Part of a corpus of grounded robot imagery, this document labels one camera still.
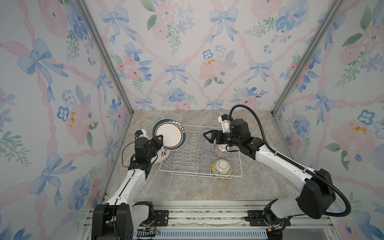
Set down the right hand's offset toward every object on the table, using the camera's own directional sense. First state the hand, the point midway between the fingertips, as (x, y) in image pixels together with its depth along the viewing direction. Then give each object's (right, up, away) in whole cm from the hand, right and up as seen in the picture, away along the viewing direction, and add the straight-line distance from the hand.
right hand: (208, 133), depth 79 cm
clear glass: (-1, -15, +5) cm, 15 cm away
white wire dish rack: (-5, -14, +15) cm, 21 cm away
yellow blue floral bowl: (+8, -20, +5) cm, 22 cm away
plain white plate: (-20, 0, +9) cm, 22 cm away
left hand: (-25, -1, +4) cm, 25 cm away
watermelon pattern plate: (-28, -15, +16) cm, 35 cm away
